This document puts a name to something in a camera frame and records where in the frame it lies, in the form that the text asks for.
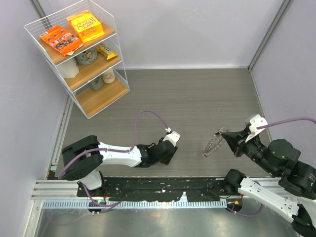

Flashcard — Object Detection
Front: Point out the green grey can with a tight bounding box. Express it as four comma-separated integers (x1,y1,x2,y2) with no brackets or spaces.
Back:
89,76,104,91

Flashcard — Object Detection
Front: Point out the white wire shelf rack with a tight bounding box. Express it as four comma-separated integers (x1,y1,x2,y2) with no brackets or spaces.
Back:
24,0,129,119

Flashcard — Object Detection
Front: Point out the metal disc with keyrings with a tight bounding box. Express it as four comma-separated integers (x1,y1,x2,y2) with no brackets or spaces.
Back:
202,127,231,158

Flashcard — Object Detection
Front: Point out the orange snack box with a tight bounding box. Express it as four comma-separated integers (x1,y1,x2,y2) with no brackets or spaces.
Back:
39,25,83,56

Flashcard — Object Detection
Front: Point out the beige printed cup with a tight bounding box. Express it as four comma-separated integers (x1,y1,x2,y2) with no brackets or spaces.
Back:
101,68,116,84

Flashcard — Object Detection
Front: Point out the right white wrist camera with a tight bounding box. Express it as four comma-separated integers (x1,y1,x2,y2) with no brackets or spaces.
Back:
245,114,268,143

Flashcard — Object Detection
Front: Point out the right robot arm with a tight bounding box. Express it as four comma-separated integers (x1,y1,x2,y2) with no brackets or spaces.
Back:
222,130,316,237

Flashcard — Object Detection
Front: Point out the yellow candy bar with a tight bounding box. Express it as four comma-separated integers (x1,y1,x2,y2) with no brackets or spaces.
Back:
96,43,118,60

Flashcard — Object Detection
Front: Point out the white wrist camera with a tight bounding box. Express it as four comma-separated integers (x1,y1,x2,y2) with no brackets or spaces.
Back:
162,131,181,147
245,114,268,143

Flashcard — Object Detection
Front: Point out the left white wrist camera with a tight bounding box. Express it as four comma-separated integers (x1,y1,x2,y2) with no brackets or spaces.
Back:
162,131,181,147

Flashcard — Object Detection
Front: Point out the slotted cable duct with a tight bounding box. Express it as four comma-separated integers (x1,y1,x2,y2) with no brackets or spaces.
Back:
42,199,227,210

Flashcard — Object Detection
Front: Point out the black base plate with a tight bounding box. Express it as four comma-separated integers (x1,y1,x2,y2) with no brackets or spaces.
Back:
89,177,239,202

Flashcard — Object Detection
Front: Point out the white paper roll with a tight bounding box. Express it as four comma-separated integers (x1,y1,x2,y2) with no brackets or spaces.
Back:
56,58,79,79

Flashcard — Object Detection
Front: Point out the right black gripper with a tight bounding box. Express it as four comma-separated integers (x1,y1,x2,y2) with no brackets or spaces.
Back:
221,126,277,175

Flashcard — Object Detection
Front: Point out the yellow apple snack box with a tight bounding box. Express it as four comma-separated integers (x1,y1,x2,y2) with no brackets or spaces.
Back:
66,10,105,43

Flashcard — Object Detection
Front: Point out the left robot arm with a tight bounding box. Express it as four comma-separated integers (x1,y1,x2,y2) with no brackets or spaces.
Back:
58,131,180,197

